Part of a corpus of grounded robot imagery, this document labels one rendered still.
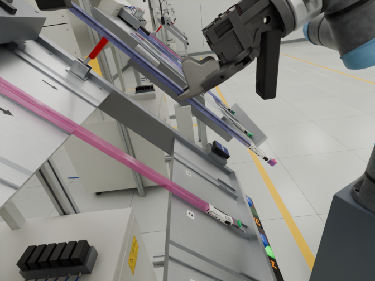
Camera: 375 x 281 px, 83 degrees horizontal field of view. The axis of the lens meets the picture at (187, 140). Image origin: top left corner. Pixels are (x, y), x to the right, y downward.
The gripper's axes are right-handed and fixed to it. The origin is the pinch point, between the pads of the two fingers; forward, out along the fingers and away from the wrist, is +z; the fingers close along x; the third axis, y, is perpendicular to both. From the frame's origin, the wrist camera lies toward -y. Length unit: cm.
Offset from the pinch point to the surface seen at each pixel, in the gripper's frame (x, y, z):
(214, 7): -749, -22, -114
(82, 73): -5.0, 14.6, 14.8
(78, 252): 8.4, -12.8, 39.8
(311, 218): -46, -117, -8
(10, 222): -6, -2, 66
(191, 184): 6.3, -13.7, 8.8
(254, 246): 14.1, -27.3, 4.4
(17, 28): 1.1, 24.4, 14.6
